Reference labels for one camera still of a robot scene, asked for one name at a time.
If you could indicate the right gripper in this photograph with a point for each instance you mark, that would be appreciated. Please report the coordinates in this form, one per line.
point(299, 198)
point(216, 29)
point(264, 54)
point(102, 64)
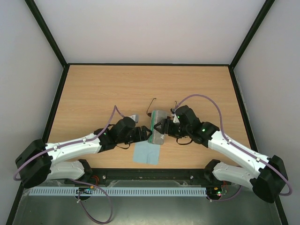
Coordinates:
point(167, 126)

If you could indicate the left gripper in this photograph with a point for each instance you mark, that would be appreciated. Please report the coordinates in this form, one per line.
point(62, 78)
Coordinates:
point(143, 128)

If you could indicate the grey glasses case green lining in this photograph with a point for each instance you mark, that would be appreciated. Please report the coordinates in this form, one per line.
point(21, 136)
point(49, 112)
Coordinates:
point(158, 118)

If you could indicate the light blue cleaning cloth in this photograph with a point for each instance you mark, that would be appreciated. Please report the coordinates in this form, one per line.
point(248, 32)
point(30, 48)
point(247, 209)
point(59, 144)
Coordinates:
point(146, 153)

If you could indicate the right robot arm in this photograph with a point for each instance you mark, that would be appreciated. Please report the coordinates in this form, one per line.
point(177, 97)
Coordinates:
point(265, 176)

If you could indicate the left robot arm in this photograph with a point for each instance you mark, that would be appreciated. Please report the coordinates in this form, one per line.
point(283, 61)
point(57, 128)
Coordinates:
point(42, 161)

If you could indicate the left controller board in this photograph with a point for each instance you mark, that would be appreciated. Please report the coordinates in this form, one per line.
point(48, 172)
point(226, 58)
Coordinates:
point(85, 190)

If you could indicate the controller board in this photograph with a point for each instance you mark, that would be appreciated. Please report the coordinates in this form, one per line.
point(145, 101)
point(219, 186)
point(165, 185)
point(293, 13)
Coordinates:
point(217, 191)
point(85, 190)

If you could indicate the right controller board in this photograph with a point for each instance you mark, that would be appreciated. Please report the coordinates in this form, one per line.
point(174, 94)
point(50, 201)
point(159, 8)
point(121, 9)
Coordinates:
point(217, 191)

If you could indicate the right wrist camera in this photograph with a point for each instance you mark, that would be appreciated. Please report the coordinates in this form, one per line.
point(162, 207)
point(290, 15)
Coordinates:
point(174, 116)

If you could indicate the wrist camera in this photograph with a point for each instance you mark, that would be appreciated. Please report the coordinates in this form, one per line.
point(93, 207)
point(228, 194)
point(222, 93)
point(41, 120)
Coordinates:
point(174, 116)
point(135, 117)

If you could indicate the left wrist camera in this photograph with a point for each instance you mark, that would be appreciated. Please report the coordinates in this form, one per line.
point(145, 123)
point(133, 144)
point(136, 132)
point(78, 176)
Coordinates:
point(135, 117)

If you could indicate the light blue slotted cable duct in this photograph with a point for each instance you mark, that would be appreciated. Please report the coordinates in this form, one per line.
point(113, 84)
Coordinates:
point(123, 191)

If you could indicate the black aluminium frame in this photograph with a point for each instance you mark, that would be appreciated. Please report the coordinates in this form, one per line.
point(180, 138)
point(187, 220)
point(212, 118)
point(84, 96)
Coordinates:
point(218, 79)

